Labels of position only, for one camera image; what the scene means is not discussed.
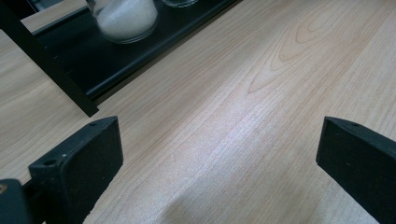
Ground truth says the white-lidded jar with spout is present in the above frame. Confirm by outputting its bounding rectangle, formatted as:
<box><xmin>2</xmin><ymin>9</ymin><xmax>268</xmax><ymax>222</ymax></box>
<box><xmin>161</xmin><ymin>0</ymin><xmax>200</xmax><ymax>9</ymax></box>

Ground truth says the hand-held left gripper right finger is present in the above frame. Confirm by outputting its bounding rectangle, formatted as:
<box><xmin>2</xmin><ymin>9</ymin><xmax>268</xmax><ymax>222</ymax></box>
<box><xmin>315</xmin><ymin>116</ymin><xmax>396</xmax><ymax>224</ymax></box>

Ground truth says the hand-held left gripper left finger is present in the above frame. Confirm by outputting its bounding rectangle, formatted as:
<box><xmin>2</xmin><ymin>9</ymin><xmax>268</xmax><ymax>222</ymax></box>
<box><xmin>27</xmin><ymin>116</ymin><xmax>124</xmax><ymax>224</ymax></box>

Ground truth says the black two-tier metal rack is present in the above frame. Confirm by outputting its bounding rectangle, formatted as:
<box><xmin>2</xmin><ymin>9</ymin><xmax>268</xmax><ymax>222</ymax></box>
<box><xmin>0</xmin><ymin>0</ymin><xmax>241</xmax><ymax>119</ymax></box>

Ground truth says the white cup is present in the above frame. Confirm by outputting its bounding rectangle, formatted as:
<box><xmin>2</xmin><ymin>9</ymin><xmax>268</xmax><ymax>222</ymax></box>
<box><xmin>85</xmin><ymin>0</ymin><xmax>159</xmax><ymax>45</ymax></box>

